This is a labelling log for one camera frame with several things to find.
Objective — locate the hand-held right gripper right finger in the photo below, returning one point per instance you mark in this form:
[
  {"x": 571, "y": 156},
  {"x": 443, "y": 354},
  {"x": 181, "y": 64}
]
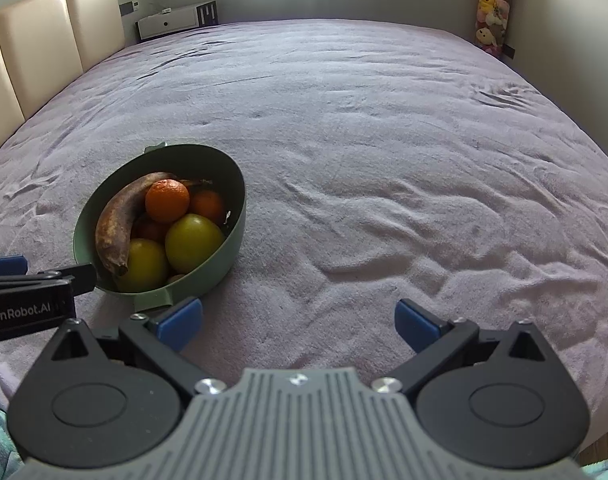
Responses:
[{"x": 416, "y": 325}]

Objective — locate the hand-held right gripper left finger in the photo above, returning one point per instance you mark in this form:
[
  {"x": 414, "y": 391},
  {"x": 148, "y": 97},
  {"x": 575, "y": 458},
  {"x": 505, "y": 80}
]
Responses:
[{"x": 178, "y": 321}]

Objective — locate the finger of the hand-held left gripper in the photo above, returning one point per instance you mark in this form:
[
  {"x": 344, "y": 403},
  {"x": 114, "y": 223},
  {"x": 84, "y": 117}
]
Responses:
[
  {"x": 76, "y": 277},
  {"x": 3, "y": 264}
]

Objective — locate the brown kiwi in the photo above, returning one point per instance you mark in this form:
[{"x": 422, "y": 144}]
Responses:
[{"x": 175, "y": 278}]

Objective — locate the green apple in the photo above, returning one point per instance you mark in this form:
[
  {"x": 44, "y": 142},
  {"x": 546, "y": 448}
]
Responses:
[
  {"x": 142, "y": 266},
  {"x": 193, "y": 242}
]

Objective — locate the overripe brown banana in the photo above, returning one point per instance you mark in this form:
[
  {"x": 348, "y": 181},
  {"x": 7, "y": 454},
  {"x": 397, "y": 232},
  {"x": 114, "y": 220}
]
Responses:
[{"x": 116, "y": 225}]

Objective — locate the green colander bowl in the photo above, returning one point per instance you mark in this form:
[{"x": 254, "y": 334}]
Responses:
[{"x": 218, "y": 255}]

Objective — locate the orange tangerine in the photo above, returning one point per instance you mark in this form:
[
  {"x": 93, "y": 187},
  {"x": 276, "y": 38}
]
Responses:
[
  {"x": 151, "y": 231},
  {"x": 167, "y": 201},
  {"x": 207, "y": 206}
]

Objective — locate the purple bed blanket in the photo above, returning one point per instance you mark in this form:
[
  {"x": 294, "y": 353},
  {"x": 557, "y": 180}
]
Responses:
[{"x": 384, "y": 135}]

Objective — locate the cream padded headboard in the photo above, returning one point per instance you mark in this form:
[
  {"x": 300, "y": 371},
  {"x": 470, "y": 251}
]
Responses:
[{"x": 48, "y": 45}]

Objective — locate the white bedside cabinet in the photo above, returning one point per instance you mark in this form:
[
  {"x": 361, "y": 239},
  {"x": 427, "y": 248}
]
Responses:
[{"x": 168, "y": 24}]

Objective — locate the black and white marker board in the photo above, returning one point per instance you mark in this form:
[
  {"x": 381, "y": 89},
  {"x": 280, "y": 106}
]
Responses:
[{"x": 207, "y": 13}]

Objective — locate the bag of plush toys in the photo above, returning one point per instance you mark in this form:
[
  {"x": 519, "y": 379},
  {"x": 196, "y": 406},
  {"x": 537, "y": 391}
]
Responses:
[{"x": 493, "y": 5}]

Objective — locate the wall switch panel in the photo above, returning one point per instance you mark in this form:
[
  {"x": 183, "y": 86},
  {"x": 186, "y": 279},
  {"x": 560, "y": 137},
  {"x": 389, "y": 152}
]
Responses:
[{"x": 129, "y": 7}]

